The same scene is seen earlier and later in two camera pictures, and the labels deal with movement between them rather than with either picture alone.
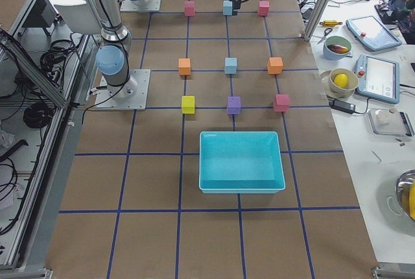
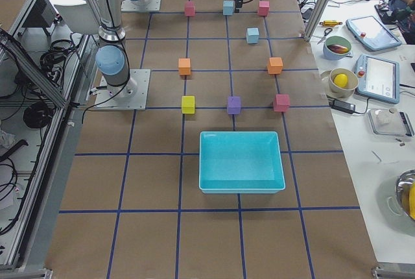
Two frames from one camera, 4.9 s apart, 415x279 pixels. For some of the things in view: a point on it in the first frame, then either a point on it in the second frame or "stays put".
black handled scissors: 326,32 stays put
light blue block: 230,65 -> 252,35
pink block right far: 282,102 stays put
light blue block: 227,8 stays put
